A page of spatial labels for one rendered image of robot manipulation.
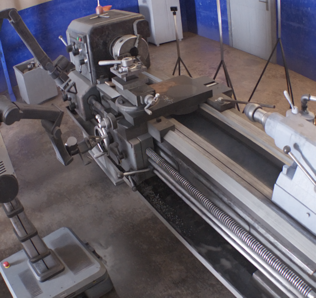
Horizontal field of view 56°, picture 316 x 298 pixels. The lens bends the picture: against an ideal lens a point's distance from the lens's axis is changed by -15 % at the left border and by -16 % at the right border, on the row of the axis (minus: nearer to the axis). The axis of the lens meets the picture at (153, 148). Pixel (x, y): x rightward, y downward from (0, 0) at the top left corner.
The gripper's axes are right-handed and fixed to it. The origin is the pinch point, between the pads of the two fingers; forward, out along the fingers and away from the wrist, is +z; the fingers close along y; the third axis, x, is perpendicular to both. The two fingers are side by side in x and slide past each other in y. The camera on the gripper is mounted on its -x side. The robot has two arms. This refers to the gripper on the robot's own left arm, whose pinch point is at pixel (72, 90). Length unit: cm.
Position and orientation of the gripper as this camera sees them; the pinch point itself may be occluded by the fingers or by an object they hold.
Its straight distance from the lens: 187.2
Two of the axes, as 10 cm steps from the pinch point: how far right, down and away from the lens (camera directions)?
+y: -6.3, -3.9, 6.7
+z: 4.7, 4.9, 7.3
